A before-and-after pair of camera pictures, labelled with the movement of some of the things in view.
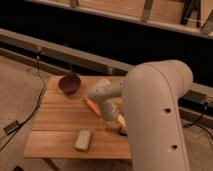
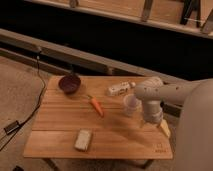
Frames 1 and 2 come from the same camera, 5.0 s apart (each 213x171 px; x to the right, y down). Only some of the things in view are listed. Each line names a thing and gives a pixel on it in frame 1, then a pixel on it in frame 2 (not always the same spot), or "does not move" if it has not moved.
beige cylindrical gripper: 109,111 → 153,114
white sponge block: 83,139 does not move
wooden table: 67,127 does not move
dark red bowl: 69,83 does not move
